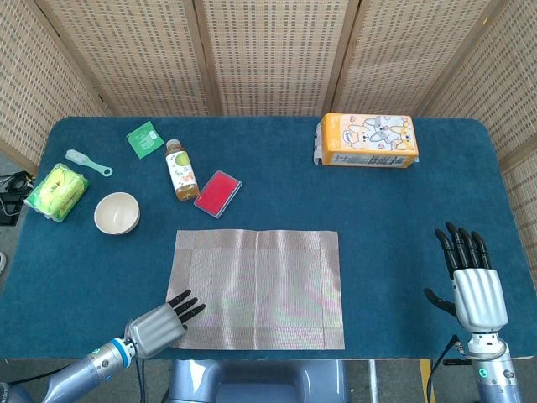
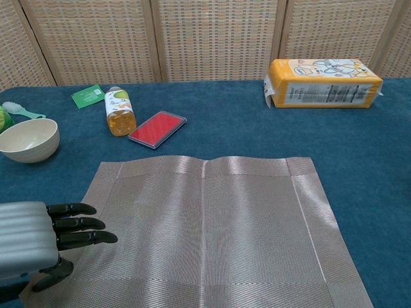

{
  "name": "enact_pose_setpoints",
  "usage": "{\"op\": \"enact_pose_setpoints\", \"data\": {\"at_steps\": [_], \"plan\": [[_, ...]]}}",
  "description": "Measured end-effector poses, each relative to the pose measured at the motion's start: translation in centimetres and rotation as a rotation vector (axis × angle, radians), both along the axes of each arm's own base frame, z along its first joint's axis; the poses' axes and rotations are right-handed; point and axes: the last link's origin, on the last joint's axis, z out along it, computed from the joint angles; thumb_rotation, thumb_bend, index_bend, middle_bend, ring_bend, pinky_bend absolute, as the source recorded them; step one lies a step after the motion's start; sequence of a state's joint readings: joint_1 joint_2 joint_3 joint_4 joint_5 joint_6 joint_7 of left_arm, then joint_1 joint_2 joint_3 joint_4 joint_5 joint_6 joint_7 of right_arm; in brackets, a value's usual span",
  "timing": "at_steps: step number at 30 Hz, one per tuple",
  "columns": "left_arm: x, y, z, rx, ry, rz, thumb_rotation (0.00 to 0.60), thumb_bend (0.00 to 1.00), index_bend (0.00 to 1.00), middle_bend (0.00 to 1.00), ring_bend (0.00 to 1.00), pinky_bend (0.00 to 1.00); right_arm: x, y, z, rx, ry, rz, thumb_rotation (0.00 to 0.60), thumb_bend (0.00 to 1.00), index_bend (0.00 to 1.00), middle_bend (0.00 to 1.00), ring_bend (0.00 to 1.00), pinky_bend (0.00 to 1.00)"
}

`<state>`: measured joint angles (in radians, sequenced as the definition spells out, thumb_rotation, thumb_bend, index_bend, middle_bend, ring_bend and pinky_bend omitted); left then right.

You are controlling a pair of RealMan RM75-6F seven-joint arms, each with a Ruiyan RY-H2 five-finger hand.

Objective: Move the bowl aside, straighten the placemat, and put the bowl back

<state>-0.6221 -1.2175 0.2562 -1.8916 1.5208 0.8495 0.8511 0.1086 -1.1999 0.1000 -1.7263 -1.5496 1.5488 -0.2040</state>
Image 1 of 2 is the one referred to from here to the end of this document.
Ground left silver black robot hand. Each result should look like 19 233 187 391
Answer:
125 289 206 359

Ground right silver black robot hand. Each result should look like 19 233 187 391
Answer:
423 222 509 335

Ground beige woven placemat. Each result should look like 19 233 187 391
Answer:
166 228 347 351

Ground white bowl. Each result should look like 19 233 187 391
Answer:
93 191 140 235

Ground grey-blue robot torso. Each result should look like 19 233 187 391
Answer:
161 359 350 403

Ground blue felt table cover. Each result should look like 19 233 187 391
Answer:
0 116 530 361

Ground white metal table leg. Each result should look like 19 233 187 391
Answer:
367 359 379 403

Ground red pad clear case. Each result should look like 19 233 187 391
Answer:
193 169 243 219

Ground amber juice bottle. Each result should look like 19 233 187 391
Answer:
164 139 201 201

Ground green yellow tissue pack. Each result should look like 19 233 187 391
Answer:
23 162 91 223

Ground mint green brush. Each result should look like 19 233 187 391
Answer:
65 149 114 178

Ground green square sachet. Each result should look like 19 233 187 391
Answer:
126 120 166 160

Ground orange cartoon tissue pack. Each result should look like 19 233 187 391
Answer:
313 112 420 169

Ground black devices on floor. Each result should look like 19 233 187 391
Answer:
0 170 37 228

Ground woven bamboo folding screen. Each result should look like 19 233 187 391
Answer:
0 0 537 270

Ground black cable under table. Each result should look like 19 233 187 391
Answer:
135 360 147 403

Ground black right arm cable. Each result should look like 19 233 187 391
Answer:
426 334 461 403

